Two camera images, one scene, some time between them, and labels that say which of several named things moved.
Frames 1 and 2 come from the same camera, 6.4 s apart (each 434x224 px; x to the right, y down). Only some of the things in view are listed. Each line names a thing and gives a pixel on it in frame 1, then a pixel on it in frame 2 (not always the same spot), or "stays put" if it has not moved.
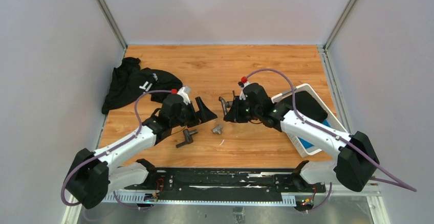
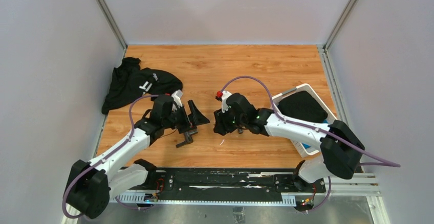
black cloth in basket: [306, 106] stays put
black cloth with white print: [129, 81] stays put
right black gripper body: [243, 108] -> [227, 121]
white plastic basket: [302, 148] stays put
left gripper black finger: [204, 113] -> [196, 116]
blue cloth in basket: [305, 143] stays put
